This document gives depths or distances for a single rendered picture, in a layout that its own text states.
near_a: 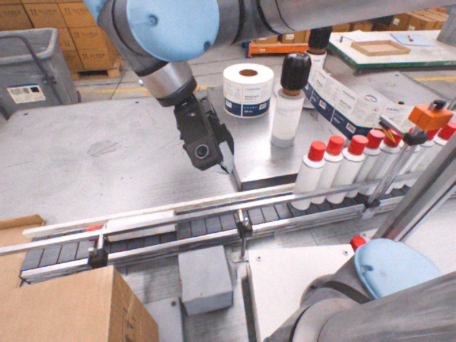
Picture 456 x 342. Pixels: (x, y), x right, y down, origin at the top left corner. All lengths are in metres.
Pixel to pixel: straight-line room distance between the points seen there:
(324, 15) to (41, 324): 0.41
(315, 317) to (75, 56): 3.89
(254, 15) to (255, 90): 0.66
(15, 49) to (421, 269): 3.27
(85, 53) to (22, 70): 1.53
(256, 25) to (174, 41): 0.12
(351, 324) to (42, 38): 3.17
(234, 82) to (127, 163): 0.49
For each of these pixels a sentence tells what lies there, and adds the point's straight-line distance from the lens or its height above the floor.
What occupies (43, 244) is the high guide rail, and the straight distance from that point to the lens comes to 0.63.
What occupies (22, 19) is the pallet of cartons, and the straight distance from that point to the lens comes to 4.03.
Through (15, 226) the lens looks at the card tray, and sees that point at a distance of 0.90.
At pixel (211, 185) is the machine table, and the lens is 0.78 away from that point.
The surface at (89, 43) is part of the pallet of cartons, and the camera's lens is 3.86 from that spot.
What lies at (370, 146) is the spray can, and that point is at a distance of 0.66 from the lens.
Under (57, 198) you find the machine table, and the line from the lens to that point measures 0.92.
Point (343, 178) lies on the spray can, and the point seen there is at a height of 0.98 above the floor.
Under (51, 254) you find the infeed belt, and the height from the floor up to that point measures 0.88.
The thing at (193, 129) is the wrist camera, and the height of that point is 1.19.
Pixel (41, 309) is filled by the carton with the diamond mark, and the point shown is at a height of 1.12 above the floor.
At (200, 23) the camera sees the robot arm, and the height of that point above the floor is 1.35.
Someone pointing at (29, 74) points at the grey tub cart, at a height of 0.66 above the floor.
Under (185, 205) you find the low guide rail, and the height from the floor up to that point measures 0.91.
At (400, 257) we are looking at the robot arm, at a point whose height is 1.11.
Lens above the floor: 1.41
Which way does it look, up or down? 44 degrees down
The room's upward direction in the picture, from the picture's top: straight up
